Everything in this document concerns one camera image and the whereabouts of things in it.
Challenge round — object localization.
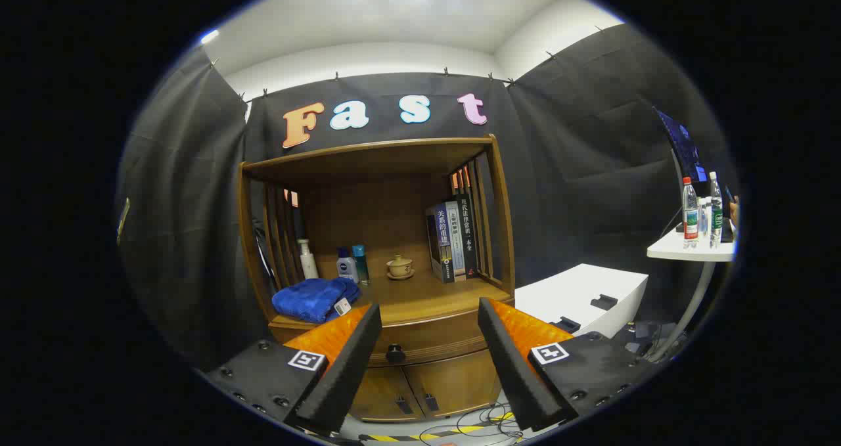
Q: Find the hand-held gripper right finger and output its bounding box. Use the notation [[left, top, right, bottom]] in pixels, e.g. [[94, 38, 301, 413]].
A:
[[478, 297, 658, 432]]

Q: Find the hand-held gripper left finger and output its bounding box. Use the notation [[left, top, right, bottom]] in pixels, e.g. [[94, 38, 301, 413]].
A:
[[204, 303, 383, 434]]

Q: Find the wooden drawer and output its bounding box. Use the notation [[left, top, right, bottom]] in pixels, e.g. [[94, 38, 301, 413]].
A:
[[271, 301, 514, 368]]

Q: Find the wooden cabinet door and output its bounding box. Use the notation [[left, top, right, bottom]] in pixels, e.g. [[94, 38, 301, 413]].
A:
[[348, 366, 418, 422], [404, 351, 503, 418]]

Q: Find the wooden countertop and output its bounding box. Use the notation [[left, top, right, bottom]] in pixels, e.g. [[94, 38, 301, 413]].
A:
[[266, 269, 513, 328]]

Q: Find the white low cabinet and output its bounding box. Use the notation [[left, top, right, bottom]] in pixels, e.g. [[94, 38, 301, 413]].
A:
[[514, 263, 649, 339]]

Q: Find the wooden cabinet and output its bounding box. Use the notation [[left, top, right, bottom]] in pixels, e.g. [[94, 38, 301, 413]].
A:
[[237, 134, 516, 424]]

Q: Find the yellow black floor tape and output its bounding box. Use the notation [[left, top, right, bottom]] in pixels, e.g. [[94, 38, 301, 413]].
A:
[[358, 412, 516, 443]]

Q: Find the blue towel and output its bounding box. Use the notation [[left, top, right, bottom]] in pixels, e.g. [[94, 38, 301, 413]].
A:
[[271, 277, 362, 324]]

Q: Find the white bottle blue cap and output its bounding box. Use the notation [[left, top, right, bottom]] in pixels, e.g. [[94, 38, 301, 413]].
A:
[[336, 247, 360, 284]]

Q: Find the teal bottle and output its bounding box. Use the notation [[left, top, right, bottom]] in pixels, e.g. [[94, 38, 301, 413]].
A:
[[352, 244, 371, 285]]

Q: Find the white pump bottle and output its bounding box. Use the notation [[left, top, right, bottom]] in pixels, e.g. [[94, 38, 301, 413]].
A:
[[297, 238, 320, 280]]

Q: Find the beige lidded teacup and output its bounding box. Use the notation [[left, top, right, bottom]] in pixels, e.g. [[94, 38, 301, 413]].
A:
[[386, 254, 415, 280]]

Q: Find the black computer case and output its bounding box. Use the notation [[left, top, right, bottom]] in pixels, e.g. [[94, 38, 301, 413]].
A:
[[621, 320, 687, 361]]

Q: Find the pale grey spine book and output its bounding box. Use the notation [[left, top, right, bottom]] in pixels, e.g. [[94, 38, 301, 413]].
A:
[[445, 200, 467, 281]]

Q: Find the black spine book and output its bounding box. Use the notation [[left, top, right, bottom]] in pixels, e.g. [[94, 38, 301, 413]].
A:
[[455, 195, 479, 279]]

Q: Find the blue spine book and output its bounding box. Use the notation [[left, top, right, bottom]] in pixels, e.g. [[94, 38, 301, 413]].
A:
[[426, 203, 455, 284]]

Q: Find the white side table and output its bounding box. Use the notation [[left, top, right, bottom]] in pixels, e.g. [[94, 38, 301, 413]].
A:
[[647, 226, 737, 361]]

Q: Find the red label water bottle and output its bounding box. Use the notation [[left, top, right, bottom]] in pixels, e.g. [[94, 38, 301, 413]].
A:
[[681, 176, 699, 250]]

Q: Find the green label water bottle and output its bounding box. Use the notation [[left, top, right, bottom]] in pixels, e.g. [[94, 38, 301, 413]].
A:
[[708, 171, 724, 249]]

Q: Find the computer monitor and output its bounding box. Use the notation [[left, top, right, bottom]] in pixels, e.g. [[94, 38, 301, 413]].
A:
[[652, 106, 709, 184]]

